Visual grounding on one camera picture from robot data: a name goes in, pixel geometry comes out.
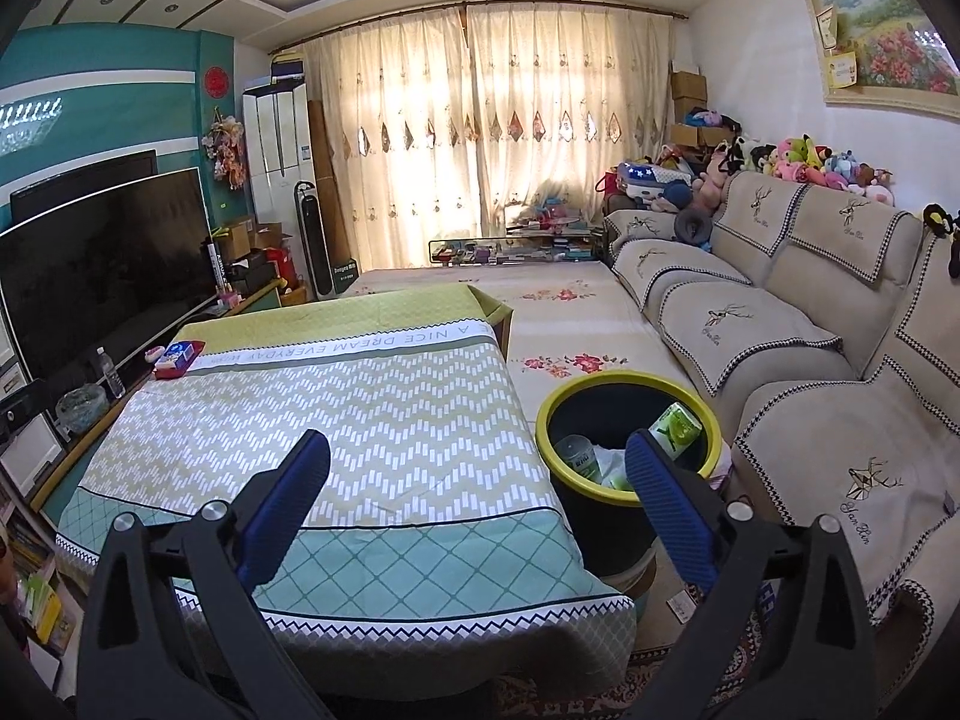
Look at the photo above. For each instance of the star patterned pillow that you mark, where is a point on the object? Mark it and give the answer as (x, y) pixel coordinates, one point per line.
(652, 172)

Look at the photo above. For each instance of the black printed box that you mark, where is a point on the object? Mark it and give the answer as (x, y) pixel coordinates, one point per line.
(347, 277)

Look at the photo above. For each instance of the blue red tissue pack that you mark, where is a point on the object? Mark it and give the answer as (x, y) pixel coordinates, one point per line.
(180, 354)

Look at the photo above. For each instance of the large black television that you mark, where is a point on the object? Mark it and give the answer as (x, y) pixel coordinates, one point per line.
(97, 277)

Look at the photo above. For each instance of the blue plush toy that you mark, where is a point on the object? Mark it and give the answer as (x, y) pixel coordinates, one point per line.
(676, 196)

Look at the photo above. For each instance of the small white card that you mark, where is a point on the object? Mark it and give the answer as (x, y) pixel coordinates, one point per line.
(680, 607)

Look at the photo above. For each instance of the stack of books and papers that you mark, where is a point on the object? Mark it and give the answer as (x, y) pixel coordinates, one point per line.
(555, 229)

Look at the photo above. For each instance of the grey neck pillow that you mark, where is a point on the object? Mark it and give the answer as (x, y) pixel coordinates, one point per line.
(693, 229)

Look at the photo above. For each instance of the clear water bottle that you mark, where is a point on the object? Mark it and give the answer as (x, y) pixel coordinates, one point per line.
(111, 375)

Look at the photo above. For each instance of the brown curtain rod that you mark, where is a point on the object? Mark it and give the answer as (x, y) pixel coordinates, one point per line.
(480, 11)

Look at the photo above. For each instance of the dark blue box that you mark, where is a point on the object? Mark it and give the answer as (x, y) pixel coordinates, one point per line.
(289, 73)

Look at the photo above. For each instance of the smaller black television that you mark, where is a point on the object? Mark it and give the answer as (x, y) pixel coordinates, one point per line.
(82, 180)

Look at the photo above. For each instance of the yellow-rimmed dark trash bin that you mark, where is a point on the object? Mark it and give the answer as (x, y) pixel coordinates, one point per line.
(600, 532)

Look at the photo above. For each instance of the open brown cardboard box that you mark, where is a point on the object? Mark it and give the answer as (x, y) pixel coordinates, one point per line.
(244, 236)

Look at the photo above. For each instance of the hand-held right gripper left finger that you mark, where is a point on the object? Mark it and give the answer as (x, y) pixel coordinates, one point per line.
(285, 510)

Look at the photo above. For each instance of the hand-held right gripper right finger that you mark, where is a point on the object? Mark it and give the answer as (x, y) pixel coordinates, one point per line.
(671, 517)

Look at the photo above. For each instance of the pink plush doll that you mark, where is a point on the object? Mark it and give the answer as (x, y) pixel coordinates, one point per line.
(712, 180)

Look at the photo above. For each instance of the framed flower painting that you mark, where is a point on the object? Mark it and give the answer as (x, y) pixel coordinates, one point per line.
(892, 37)

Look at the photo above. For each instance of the pale card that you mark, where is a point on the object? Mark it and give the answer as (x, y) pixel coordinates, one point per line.
(829, 30)

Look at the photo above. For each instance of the red round wall ornament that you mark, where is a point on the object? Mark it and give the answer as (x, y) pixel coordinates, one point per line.
(216, 82)

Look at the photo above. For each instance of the tall cardboard box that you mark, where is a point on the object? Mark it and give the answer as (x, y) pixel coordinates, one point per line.
(326, 180)

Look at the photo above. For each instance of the small pink object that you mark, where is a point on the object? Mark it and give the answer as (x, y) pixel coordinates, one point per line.
(153, 356)

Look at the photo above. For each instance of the pile of books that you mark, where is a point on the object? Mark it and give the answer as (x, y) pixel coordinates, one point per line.
(41, 600)

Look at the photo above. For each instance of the row of plush toys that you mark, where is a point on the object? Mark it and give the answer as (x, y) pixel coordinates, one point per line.
(802, 157)

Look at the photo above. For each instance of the hanging flower decoration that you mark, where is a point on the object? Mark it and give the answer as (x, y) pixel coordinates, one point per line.
(225, 154)

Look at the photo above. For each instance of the cream embroidered curtain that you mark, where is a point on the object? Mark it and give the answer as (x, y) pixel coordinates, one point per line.
(562, 120)
(397, 135)

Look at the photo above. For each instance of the beige floral mat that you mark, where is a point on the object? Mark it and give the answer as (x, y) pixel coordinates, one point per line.
(570, 315)

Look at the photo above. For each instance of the black yellow plush toy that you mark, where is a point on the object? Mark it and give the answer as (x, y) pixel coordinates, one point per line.
(941, 236)

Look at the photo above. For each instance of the green white package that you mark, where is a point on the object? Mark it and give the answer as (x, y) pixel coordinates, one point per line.
(675, 427)

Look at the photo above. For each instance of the white drawer unit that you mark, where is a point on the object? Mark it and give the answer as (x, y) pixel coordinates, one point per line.
(30, 450)

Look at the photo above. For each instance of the dark patterned rug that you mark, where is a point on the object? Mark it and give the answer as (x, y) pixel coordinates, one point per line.
(645, 660)

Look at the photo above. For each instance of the green patterned tablecloth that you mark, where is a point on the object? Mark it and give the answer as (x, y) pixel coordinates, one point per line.
(375, 427)

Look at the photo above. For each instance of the black tower fan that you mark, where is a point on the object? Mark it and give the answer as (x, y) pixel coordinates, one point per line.
(313, 240)

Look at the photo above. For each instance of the glass ashtray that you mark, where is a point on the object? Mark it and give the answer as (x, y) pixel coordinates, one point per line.
(79, 405)

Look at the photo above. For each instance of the tall white box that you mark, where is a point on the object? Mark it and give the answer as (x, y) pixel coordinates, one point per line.
(214, 262)

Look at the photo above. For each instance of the white green printed packet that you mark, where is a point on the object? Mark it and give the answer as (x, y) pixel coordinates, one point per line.
(574, 457)

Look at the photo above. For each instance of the red bag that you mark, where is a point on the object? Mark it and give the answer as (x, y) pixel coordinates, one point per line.
(611, 185)

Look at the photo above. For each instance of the black camera on stand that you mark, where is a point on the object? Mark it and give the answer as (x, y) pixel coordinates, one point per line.
(26, 409)

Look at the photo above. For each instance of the glass coffee table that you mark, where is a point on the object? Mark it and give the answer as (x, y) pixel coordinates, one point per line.
(517, 240)

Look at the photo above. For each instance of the red fire extinguisher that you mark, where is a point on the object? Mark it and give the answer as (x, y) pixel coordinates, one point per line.
(285, 266)

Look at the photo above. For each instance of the yellow card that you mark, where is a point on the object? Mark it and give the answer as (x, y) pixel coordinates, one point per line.
(841, 71)

